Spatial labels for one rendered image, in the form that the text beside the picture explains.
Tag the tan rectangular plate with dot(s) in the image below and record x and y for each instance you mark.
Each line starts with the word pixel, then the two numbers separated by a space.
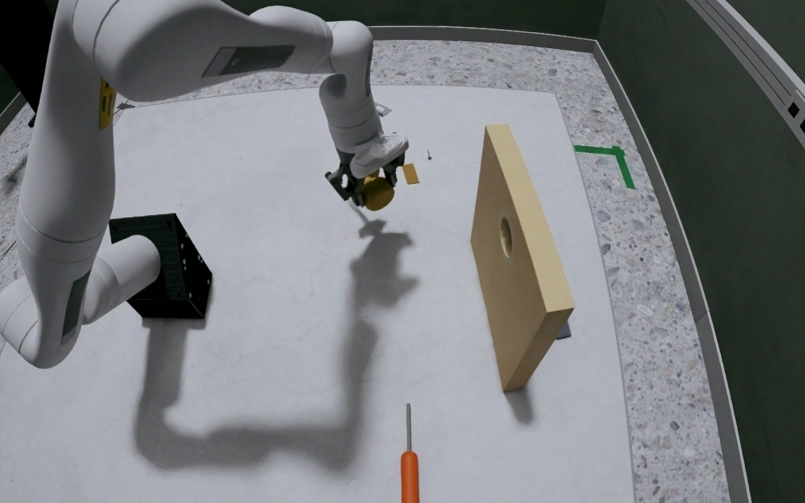
pixel 410 173

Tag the tan wooden door panel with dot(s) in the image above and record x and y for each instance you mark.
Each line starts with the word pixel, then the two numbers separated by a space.
pixel 525 290

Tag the orange-handled screwdriver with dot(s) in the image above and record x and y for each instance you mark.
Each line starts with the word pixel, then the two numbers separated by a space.
pixel 409 469

